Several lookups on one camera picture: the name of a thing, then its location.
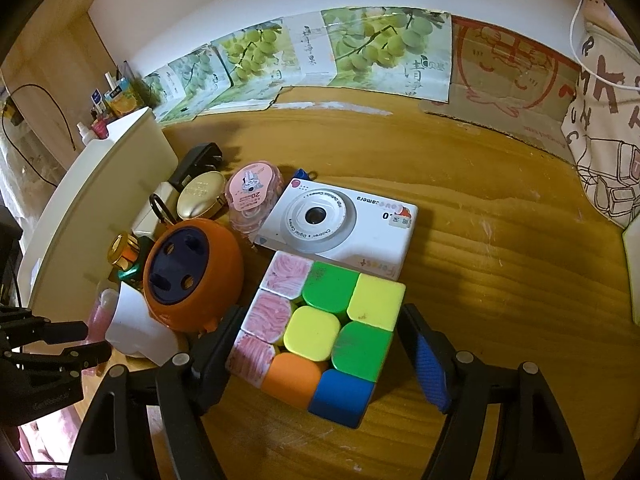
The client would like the white plastic organizer bin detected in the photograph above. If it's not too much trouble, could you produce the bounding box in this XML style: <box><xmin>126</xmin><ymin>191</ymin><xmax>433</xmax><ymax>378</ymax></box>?
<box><xmin>17</xmin><ymin>108</ymin><xmax>178</xmax><ymax>321</ymax></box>

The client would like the brown cardboard with red drawing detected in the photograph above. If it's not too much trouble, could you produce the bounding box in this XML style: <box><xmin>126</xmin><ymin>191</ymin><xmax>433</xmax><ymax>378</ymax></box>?
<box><xmin>420</xmin><ymin>15</ymin><xmax>578</xmax><ymax>164</ymax></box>

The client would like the red pink can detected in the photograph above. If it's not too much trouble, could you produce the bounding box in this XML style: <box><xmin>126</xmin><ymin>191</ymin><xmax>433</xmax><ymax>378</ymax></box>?
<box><xmin>91</xmin><ymin>116</ymin><xmax>108</xmax><ymax>140</ymax></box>

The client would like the cream white box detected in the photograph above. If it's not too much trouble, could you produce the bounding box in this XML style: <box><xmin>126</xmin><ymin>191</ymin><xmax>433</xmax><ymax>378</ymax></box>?
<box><xmin>132</xmin><ymin>182</ymin><xmax>179</xmax><ymax>240</ymax></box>

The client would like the patterned fabric storage bag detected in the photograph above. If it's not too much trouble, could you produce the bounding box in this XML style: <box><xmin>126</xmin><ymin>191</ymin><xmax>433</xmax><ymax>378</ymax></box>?
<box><xmin>561</xmin><ymin>0</ymin><xmax>639</xmax><ymax>228</ymax></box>

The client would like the white toy digital camera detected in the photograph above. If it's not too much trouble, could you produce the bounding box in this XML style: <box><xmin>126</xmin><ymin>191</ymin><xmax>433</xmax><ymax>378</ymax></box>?
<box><xmin>254</xmin><ymin>178</ymin><xmax>418</xmax><ymax>281</ymax></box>

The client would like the black cable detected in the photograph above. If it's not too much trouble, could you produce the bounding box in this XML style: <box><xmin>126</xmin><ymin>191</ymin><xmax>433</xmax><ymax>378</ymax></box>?
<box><xmin>0</xmin><ymin>82</ymin><xmax>77</xmax><ymax>191</ymax></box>

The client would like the gold oval compact case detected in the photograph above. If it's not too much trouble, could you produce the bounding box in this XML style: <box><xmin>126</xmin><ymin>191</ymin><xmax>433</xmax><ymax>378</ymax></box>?
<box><xmin>177</xmin><ymin>171</ymin><xmax>227</xmax><ymax>220</ymax></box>

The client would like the pink floss pick container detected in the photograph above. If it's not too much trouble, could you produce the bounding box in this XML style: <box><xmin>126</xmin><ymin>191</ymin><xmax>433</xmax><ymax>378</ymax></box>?
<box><xmin>224</xmin><ymin>160</ymin><xmax>284</xmax><ymax>240</ymax></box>

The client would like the black charger plug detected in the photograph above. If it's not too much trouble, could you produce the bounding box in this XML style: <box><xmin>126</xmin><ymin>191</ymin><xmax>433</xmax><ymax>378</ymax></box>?
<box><xmin>167</xmin><ymin>142</ymin><xmax>224</xmax><ymax>192</ymax></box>

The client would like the white spray bottle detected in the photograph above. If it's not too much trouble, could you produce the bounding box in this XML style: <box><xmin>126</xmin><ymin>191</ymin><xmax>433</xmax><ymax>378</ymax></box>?
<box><xmin>77</xmin><ymin>122</ymin><xmax>98</xmax><ymax>146</ymax></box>

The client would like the green bottle with gold cap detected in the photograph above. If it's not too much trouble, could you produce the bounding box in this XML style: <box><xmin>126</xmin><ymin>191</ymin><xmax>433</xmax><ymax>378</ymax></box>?
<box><xmin>107</xmin><ymin>232</ymin><xmax>153</xmax><ymax>287</ymax></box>

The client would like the multicolour puzzle cube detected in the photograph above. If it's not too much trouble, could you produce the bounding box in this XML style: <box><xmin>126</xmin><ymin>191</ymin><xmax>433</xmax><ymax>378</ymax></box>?
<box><xmin>226</xmin><ymin>252</ymin><xmax>406</xmax><ymax>428</ymax></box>

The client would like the green grape cardboard panel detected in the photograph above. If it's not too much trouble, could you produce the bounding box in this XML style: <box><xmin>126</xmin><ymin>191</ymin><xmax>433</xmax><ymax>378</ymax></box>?
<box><xmin>143</xmin><ymin>6</ymin><xmax>452</xmax><ymax>125</ymax></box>

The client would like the orange round toy with carabiner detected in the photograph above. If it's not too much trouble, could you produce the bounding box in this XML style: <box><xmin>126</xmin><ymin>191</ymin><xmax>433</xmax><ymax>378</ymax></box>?
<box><xmin>142</xmin><ymin>193</ymin><xmax>244</xmax><ymax>333</ymax></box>

